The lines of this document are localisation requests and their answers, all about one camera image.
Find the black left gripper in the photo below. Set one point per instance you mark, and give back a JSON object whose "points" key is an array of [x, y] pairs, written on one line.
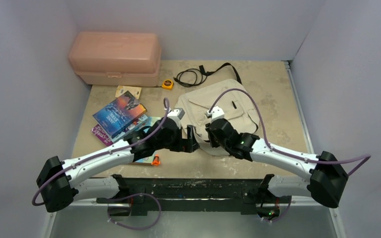
{"points": [[189, 145]]}

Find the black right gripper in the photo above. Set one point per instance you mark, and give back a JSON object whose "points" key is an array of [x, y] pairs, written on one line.
{"points": [[213, 135]]}

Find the beige canvas backpack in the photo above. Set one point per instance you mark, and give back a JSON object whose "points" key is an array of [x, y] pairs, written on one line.
{"points": [[238, 108]]}

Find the cartoon bear picture book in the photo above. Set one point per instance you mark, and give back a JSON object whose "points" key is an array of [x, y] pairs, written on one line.
{"points": [[146, 125]]}

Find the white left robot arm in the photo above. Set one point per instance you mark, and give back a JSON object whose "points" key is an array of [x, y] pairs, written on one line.
{"points": [[59, 181]]}

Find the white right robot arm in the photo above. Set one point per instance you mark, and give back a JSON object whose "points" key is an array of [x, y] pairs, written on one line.
{"points": [[322, 177]]}

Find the orange pencil sharpener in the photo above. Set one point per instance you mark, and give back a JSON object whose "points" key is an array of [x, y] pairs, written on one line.
{"points": [[156, 161]]}

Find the yellow tape measure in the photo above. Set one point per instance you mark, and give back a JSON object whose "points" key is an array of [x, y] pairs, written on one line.
{"points": [[167, 84]]}

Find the tan paper card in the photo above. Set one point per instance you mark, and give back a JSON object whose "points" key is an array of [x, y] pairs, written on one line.
{"points": [[135, 91]]}

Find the blue Jane Eyre book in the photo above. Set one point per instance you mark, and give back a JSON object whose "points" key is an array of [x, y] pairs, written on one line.
{"points": [[116, 116]]}

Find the purple paperback book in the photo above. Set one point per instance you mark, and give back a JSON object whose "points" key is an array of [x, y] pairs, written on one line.
{"points": [[103, 137]]}

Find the pink plastic storage box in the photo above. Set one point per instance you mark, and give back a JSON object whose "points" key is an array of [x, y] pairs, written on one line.
{"points": [[116, 58]]}

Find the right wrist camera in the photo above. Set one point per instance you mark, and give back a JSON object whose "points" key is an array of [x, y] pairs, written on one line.
{"points": [[215, 113]]}

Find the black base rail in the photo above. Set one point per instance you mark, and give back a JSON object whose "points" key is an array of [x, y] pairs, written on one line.
{"points": [[246, 196]]}

